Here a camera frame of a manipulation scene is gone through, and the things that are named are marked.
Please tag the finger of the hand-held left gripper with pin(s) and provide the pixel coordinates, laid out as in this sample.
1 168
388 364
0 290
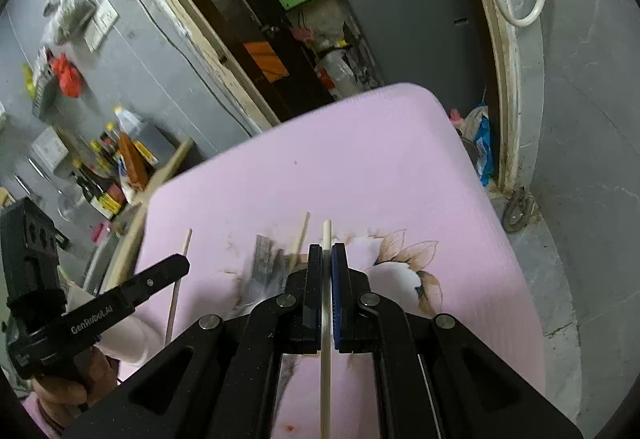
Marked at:
155 279

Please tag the orange square panel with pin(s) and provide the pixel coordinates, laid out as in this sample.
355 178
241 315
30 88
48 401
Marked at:
265 60

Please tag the rusty metal shackle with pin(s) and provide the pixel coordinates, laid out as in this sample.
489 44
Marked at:
520 211

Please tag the yellow-green snack packet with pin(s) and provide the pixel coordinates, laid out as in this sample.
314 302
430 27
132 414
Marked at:
28 79

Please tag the orange seasoning packet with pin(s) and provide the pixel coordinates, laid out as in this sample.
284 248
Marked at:
134 164

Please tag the white wall box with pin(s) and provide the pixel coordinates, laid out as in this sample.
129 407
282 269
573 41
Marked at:
48 146

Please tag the pink flower-print tablecloth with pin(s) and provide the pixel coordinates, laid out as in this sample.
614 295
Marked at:
350 159

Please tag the tall yellow-capped sauce bottle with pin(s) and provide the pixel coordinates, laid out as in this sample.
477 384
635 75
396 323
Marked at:
100 159

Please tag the clear plastic bottle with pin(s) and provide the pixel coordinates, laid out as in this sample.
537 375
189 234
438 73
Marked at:
340 71

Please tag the person's left hand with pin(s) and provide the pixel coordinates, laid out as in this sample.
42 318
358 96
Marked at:
75 389

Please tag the white plastic utensil holder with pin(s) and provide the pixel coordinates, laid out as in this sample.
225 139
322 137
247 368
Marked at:
132 339

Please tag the metal mesh strainer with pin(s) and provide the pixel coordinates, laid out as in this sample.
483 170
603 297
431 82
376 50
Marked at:
68 206

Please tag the white wall socket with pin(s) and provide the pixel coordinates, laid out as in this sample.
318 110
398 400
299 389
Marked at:
107 14

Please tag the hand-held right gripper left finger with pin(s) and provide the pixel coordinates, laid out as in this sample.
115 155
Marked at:
312 284

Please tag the slim yellow-capped bottle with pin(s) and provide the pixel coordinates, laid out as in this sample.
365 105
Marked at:
112 129

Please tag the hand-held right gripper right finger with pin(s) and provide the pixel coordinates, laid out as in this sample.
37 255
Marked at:
339 289

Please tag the red plastic bag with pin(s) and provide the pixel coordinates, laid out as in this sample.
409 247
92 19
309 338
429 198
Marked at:
67 76

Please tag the dark red-capped sauce bottle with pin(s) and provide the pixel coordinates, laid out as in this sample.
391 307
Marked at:
107 144

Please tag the sauce bottle with yellow-red label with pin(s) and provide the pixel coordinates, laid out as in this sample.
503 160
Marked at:
107 201

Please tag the long wooden chopstick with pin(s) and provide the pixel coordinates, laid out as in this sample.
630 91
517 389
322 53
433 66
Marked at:
327 234
174 309
302 234

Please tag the clear bag of dried goods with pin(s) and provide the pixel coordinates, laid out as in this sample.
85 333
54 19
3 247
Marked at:
67 19

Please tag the grey metal cabinet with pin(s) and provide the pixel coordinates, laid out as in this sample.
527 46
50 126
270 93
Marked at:
415 29

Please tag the worn wooden door frame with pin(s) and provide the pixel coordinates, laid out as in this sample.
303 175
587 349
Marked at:
506 119

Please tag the grey wall shelf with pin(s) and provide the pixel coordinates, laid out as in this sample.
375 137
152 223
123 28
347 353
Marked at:
45 94

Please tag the blue plastic bag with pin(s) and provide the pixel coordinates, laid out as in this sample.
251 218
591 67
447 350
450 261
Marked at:
484 149

